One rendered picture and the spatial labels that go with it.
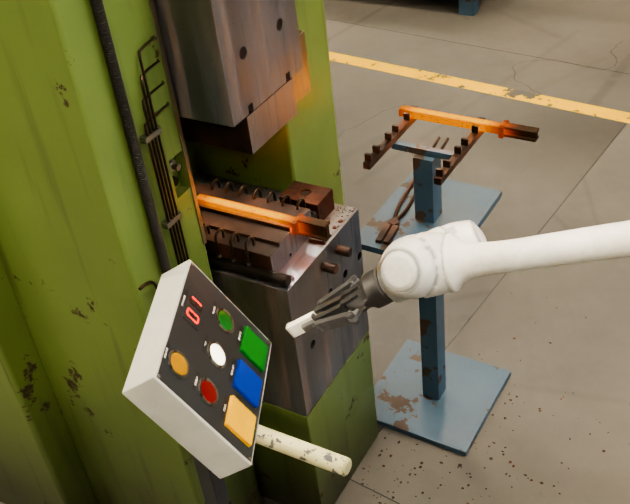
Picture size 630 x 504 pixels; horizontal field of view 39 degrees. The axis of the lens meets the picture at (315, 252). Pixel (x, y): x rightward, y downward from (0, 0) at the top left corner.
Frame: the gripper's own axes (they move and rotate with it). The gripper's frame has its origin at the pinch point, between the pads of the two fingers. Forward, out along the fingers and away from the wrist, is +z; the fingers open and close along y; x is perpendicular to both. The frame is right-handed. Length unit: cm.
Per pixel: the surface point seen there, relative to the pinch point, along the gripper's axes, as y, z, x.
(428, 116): 92, -21, -18
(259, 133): 38.6, -2.3, 25.5
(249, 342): -0.3, 12.5, 2.2
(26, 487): 28, 129, -28
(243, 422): -20.4, 12.4, -0.3
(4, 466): 31, 131, -20
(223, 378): -14.0, 13.2, 6.5
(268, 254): 36.2, 15.8, -1.6
